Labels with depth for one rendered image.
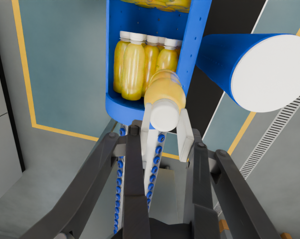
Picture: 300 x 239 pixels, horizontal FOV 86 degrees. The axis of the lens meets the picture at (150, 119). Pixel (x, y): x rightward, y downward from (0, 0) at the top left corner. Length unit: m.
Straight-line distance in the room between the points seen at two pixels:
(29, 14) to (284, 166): 3.28
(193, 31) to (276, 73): 0.39
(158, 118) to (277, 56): 0.58
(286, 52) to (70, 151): 2.38
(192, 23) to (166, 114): 0.29
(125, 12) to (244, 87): 0.50
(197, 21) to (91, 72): 1.49
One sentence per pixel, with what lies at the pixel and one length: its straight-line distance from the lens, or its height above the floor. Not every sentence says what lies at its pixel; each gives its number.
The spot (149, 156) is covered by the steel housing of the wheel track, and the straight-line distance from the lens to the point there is 0.96.
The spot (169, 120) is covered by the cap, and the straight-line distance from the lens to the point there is 0.21.
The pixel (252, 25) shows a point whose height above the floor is 0.15.
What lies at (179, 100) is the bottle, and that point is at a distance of 0.24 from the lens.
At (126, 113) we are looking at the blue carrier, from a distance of 0.48.
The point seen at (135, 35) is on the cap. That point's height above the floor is 1.13.
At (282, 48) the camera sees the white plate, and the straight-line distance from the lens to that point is 0.73.
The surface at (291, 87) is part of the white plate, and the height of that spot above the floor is 1.04.
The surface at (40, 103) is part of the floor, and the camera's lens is 2.29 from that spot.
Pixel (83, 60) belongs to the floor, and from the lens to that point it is 1.84.
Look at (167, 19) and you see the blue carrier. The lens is 0.69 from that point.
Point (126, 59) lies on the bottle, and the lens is 0.52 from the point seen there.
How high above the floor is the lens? 1.65
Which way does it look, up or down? 62 degrees down
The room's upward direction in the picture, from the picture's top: 171 degrees counter-clockwise
